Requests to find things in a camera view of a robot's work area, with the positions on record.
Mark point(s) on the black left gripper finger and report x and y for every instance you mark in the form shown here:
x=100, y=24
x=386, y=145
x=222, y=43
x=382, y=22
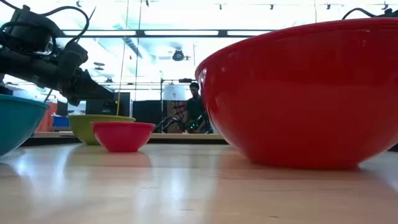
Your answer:
x=93, y=91

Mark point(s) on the green bowl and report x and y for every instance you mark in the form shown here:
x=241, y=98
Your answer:
x=82, y=129

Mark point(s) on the teal bowl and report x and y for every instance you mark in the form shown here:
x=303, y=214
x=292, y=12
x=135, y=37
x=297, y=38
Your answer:
x=17, y=124

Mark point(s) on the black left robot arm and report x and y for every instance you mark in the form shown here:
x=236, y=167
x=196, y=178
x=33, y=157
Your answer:
x=28, y=67

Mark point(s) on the black computer monitor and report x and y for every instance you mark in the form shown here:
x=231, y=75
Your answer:
x=122, y=105

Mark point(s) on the small black monitor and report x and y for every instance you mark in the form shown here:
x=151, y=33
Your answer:
x=62, y=108

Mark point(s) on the blue storage bin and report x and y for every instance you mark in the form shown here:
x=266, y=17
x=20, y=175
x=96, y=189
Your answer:
x=60, y=121

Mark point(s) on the small pink bowl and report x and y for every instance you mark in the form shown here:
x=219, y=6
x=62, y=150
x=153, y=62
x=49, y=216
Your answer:
x=122, y=137

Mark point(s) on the orange curtain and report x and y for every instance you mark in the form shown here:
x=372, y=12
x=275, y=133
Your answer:
x=46, y=121

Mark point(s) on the dark partition panel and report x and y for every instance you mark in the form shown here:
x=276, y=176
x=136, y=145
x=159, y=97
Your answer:
x=146, y=112

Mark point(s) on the round black ceiling lamp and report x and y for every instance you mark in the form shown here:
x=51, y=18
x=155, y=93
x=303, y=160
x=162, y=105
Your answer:
x=178, y=55

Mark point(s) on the standing person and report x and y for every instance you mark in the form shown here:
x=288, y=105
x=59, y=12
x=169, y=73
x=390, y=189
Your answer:
x=195, y=107

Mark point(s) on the large red bowl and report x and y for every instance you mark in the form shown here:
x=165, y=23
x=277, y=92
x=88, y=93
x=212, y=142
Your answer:
x=304, y=99

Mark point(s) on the black ceiling rail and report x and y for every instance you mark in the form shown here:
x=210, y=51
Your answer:
x=222, y=33

